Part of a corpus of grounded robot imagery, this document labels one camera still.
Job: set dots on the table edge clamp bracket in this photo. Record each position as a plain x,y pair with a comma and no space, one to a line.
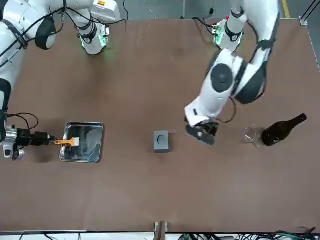
161,231

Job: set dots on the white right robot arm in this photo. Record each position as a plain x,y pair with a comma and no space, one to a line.
10,62

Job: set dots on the clear glass cup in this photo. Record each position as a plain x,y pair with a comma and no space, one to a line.
250,135

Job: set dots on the shiny metal tray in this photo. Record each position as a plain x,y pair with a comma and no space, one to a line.
90,150

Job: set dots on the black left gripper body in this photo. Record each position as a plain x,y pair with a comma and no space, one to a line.
210,128

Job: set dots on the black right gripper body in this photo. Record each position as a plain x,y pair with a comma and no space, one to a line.
25,137

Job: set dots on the grey part base block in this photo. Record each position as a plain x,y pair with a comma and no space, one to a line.
157,147

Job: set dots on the dark brown glass bottle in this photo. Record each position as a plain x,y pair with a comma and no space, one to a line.
275,136

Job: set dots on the aluminium table edge rail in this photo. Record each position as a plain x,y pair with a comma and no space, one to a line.
303,21

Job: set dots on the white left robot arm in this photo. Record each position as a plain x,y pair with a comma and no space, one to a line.
217,100

